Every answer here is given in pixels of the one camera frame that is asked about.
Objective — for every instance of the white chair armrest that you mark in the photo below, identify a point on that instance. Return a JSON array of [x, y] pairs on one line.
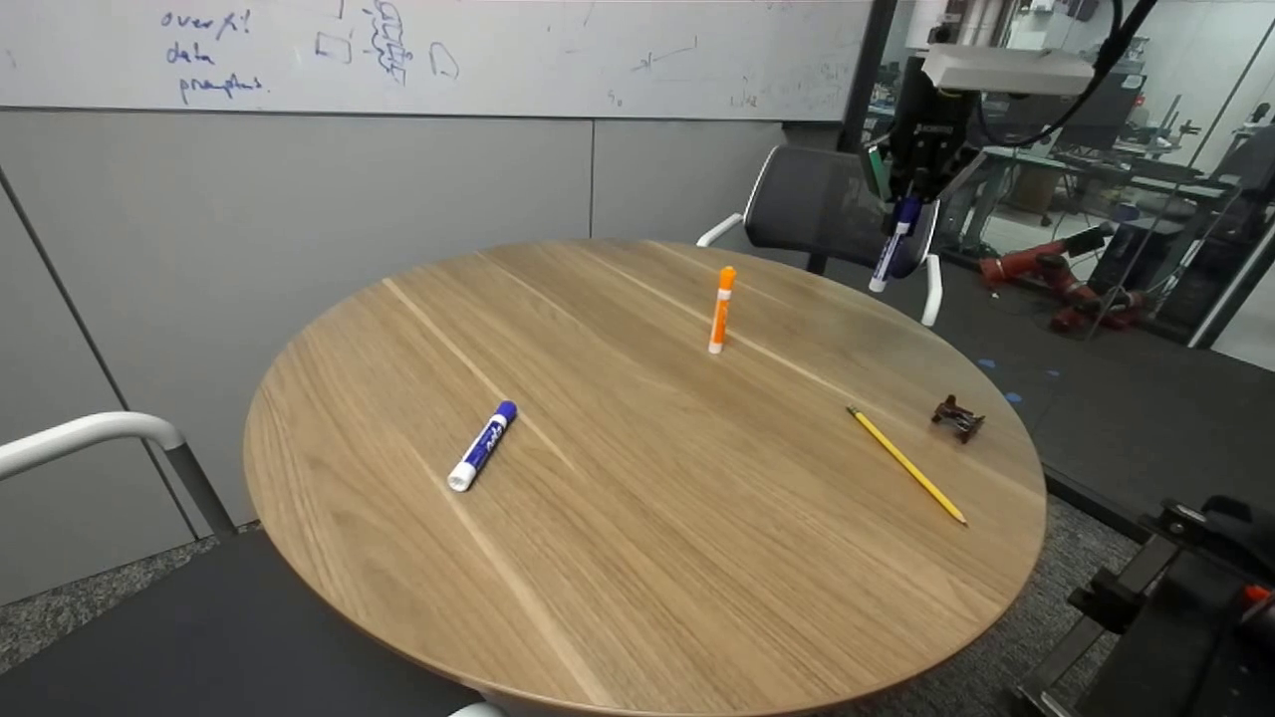
[[89, 432]]

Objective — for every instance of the whiteboard with blue writing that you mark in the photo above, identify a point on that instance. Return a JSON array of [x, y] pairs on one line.
[[437, 57]]

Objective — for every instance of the lying blue marker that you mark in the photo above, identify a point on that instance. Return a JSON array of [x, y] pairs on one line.
[[479, 448]]

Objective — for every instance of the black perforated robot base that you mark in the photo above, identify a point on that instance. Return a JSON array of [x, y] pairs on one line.
[[1182, 631]]

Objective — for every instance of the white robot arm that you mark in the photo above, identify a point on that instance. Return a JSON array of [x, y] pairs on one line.
[[1025, 75]]

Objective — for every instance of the brown staple remover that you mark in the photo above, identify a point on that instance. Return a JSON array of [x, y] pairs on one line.
[[957, 422]]

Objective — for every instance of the red equipment on floor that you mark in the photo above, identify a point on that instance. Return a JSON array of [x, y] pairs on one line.
[[1054, 273]]

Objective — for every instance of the black mesh office chair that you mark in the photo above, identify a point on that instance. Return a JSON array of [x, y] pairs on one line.
[[817, 203]]

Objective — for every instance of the orange marker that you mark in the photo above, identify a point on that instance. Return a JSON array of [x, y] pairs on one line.
[[721, 301]]

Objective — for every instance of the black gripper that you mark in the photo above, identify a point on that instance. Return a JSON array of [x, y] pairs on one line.
[[928, 138]]

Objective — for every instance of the yellow pencil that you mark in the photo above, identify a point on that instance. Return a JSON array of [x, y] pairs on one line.
[[910, 468]]

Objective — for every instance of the blue marker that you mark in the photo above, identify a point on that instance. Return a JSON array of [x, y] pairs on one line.
[[479, 448], [896, 256]]

